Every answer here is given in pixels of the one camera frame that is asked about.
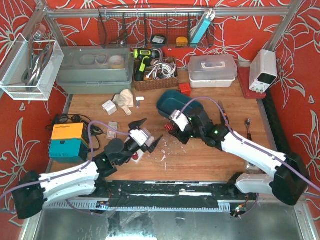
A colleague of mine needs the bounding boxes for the teal plastic tray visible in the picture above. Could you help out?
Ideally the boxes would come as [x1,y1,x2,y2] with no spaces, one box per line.
[156,90,192,119]

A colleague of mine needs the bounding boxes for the white plastic handled case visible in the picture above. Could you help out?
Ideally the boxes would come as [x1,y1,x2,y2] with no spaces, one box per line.
[188,54,238,88]

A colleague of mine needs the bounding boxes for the black wire hanging basket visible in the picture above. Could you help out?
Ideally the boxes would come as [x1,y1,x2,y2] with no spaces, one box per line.
[97,5,216,49]

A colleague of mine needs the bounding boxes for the red spring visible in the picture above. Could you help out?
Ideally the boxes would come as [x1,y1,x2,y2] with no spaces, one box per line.
[132,152,139,161]
[164,123,174,132]

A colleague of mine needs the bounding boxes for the green black cordless drill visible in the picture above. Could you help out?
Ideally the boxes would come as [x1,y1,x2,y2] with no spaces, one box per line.
[133,48,160,82]

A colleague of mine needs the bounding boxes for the red handled ratchet wrench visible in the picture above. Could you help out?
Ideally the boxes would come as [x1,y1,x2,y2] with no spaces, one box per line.
[244,118,252,141]

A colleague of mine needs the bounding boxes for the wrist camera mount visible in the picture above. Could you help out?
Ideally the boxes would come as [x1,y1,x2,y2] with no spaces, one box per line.
[169,110,190,132]
[128,128,152,146]

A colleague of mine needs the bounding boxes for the black round tape case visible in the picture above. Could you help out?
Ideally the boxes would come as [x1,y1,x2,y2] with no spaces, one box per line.
[150,34,167,48]

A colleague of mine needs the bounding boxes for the orange electronic box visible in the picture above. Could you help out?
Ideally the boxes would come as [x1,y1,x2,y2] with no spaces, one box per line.
[51,122,84,140]

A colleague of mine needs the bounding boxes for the small white metal bracket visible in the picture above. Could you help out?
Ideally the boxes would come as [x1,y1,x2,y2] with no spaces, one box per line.
[135,96,145,109]

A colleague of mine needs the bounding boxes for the white peg base plate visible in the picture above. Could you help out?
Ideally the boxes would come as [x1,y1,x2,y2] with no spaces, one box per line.
[131,149,145,164]

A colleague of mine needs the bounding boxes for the white power supply unit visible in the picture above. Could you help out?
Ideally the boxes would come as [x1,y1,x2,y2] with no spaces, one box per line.
[249,49,277,94]

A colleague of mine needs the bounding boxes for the coiled white cables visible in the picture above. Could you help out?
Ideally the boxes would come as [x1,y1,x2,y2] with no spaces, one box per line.
[146,62,178,80]

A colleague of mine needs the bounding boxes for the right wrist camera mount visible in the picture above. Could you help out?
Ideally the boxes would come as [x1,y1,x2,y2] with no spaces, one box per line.
[169,110,190,132]

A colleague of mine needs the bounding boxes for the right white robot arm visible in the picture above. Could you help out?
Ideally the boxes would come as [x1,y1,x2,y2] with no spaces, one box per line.
[169,107,310,206]

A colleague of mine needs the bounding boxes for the woven wicker basket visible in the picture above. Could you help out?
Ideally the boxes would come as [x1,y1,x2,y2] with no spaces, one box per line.
[132,69,179,91]

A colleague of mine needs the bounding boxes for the teal white book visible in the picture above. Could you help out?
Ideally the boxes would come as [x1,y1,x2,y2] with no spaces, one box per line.
[190,8,216,47]

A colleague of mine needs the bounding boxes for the teal electronic box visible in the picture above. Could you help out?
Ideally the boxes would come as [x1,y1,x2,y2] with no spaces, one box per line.
[49,138,89,163]

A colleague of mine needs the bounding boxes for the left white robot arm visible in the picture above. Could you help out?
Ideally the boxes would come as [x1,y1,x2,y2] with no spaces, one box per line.
[12,119,160,220]

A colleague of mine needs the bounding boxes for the grey plastic storage box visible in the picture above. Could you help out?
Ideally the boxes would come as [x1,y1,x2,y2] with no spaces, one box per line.
[56,46,134,95]

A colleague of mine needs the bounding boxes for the beige work glove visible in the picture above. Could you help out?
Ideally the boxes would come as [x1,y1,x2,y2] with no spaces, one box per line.
[112,89,134,116]

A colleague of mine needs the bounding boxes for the orange handled screwdriver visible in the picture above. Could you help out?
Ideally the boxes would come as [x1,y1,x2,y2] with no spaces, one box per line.
[218,100,229,126]

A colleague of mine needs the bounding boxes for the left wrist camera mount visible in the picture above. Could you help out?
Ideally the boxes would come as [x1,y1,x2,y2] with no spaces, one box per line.
[128,128,152,146]

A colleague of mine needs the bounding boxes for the red cube block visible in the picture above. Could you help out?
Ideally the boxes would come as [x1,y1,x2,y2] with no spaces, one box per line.
[178,83,192,97]

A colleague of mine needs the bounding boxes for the clear acrylic wall bin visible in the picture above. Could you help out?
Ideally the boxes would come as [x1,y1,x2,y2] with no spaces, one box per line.
[0,34,64,101]

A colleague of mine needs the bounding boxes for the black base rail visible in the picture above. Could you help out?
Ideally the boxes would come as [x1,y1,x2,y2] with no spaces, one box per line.
[83,180,257,214]

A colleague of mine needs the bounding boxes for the red mat under supply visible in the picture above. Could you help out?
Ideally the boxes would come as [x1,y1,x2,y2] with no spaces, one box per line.
[237,66,267,100]

